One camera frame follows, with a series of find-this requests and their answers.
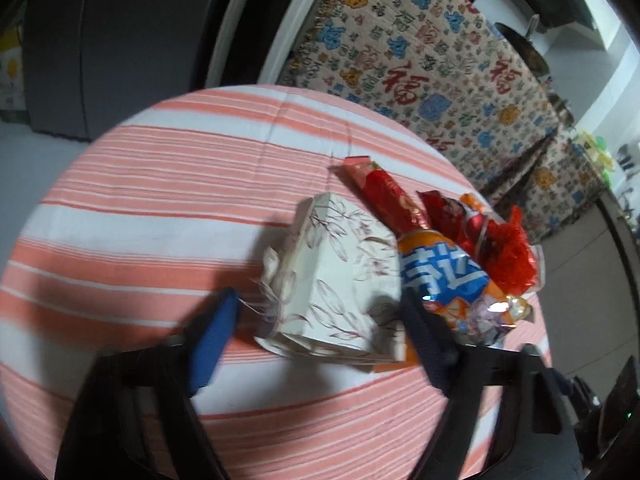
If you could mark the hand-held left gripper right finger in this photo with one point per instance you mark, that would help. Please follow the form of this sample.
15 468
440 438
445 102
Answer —
425 337

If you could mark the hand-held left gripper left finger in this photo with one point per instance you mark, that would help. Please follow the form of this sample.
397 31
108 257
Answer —
215 332

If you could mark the white floral paper box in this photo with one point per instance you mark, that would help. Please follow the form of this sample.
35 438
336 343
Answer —
330 270

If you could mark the long red snack wrapper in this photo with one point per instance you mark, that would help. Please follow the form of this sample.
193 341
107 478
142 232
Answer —
390 197

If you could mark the orange snack packet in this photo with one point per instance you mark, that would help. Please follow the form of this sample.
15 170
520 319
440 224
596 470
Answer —
440 280

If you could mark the red crinkled plastic wrapper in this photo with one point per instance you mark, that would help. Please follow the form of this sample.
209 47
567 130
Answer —
510 252

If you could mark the round striped tablecloth table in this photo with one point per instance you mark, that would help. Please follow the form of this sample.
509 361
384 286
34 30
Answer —
150 185

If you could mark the pale green plastic items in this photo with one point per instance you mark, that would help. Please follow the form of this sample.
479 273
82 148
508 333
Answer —
595 154

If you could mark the metal pot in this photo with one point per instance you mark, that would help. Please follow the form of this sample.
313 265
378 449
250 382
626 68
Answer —
557 100

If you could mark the dark wok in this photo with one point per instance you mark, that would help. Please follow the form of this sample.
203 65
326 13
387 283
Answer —
522 45

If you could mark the dark refrigerator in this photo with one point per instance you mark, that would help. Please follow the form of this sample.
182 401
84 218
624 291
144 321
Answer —
125 35

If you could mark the yellow printed carton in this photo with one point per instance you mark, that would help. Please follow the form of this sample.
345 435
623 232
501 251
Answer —
10 70

